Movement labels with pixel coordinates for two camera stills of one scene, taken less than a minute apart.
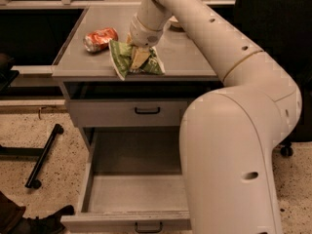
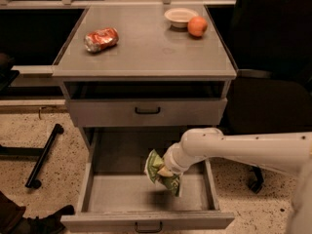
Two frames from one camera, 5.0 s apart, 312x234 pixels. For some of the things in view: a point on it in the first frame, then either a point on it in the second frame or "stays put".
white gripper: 143,33 -> 171,165
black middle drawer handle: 146,230 stays put
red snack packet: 98,40 stays put
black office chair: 278,19 stays put
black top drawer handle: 147,112 stays put
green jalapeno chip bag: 122,55 -> 154,162
